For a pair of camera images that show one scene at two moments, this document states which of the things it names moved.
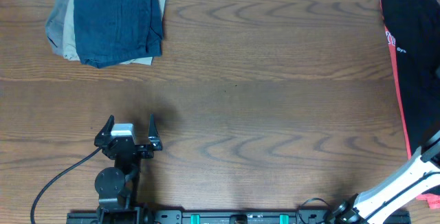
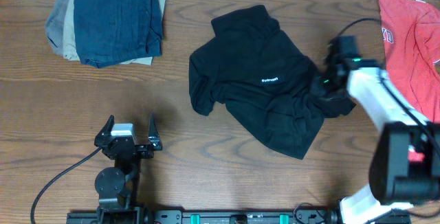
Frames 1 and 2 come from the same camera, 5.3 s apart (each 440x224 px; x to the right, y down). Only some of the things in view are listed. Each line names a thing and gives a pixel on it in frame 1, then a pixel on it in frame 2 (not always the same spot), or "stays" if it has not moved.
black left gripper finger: (105, 132) stays
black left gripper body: (144, 153) stays
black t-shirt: (413, 24) -> (267, 83)
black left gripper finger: (153, 135) stays
